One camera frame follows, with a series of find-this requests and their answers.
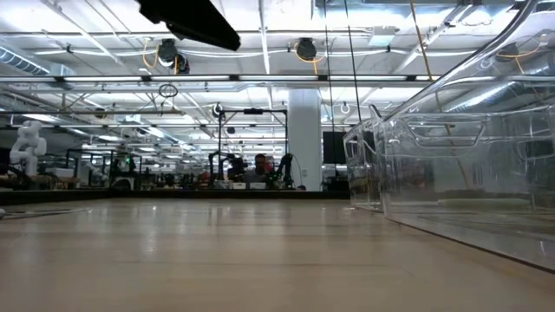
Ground long ceiling light bar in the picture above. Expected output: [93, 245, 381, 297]
[0, 74, 439, 83]

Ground white building column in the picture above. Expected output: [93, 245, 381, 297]
[287, 88, 323, 192]

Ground person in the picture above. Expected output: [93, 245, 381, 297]
[242, 153, 277, 184]

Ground black monitor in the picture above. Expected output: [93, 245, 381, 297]
[322, 130, 348, 165]

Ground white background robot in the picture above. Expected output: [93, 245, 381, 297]
[9, 120, 48, 177]

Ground clear plastic bin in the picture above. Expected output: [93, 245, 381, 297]
[370, 0, 555, 275]
[479, 101, 555, 216]
[343, 103, 387, 213]

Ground black and white cable reel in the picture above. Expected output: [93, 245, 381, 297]
[155, 37, 191, 75]

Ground coiled black ceiling cable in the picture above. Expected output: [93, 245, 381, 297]
[158, 82, 180, 99]

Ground black reel with orange cable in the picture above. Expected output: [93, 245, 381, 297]
[293, 36, 326, 75]
[496, 34, 547, 75]

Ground thin black hanging cable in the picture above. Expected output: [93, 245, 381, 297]
[323, 0, 336, 131]

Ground black background workstation frame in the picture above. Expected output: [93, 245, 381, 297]
[64, 148, 144, 191]

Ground silver ventilation duct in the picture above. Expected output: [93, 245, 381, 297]
[0, 45, 77, 78]

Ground black metal table frame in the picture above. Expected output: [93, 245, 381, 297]
[0, 189, 351, 205]

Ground yellow hanging cable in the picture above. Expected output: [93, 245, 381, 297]
[409, 0, 456, 148]

